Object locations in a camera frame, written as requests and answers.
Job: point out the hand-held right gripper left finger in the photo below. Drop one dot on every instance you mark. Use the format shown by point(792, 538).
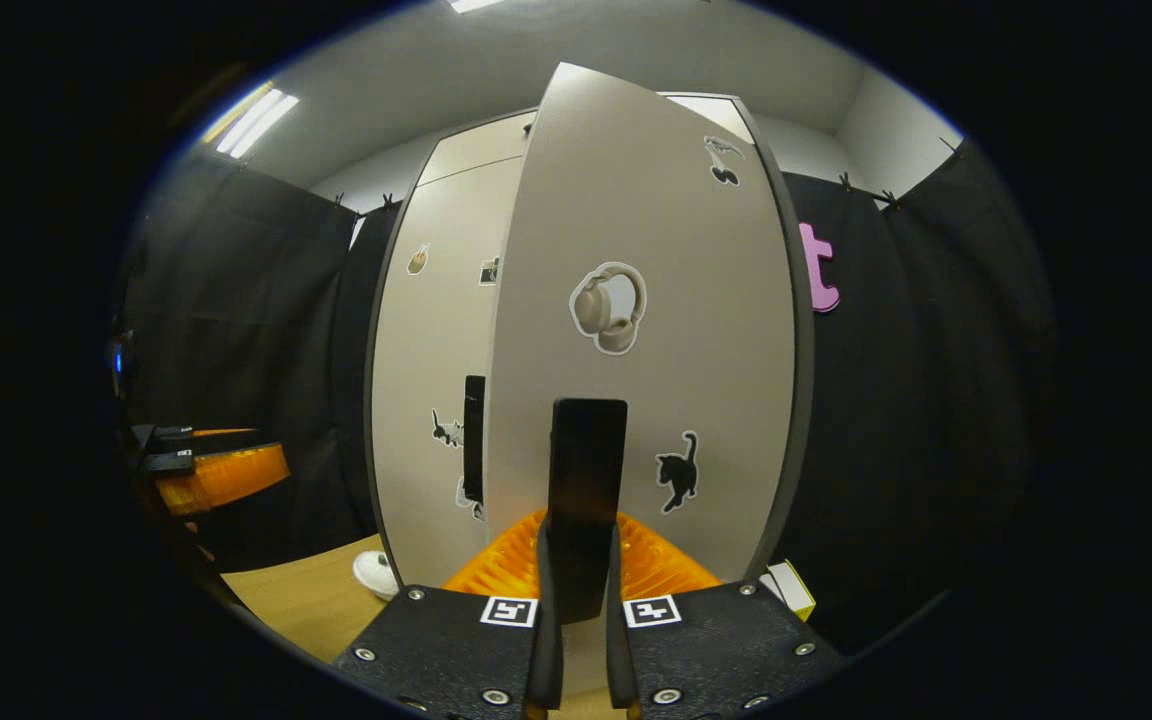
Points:
point(436, 650)

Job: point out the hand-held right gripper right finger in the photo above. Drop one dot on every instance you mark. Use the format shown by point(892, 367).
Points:
point(726, 640)

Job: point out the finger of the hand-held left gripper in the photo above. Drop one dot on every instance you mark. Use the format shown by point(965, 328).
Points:
point(231, 478)
point(171, 433)

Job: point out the beige cabinet door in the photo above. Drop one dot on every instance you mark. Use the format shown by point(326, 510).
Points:
point(426, 340)
point(636, 200)

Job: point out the grey double-door shoe cabinet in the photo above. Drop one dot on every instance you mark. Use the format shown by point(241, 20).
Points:
point(804, 350)

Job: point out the small cardboard box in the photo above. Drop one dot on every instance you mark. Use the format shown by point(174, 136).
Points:
point(794, 590)

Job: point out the white round object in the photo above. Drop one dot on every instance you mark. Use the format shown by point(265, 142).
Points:
point(376, 575)

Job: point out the black backdrop cloth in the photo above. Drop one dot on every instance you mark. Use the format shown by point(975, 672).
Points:
point(936, 400)
point(236, 320)

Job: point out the long ceiling light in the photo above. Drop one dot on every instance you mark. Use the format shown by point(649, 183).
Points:
point(254, 122)
point(474, 4)

